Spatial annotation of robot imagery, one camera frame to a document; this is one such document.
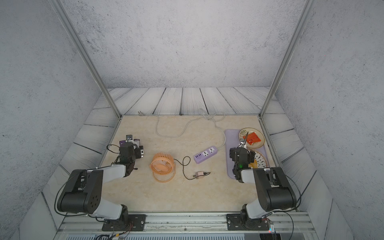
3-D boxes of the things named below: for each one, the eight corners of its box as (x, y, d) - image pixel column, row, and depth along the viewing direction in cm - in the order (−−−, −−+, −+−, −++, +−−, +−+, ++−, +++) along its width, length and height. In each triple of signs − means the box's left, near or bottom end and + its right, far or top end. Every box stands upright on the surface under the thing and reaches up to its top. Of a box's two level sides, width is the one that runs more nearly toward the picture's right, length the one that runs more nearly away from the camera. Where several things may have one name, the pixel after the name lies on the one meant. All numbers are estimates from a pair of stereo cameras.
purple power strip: (196, 164, 96) (196, 161, 93) (192, 158, 98) (192, 155, 96) (218, 152, 101) (218, 149, 99) (213, 146, 104) (214, 144, 102)
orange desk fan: (153, 182, 89) (147, 173, 79) (157, 163, 97) (152, 152, 87) (175, 182, 89) (172, 173, 79) (176, 163, 97) (174, 152, 87)
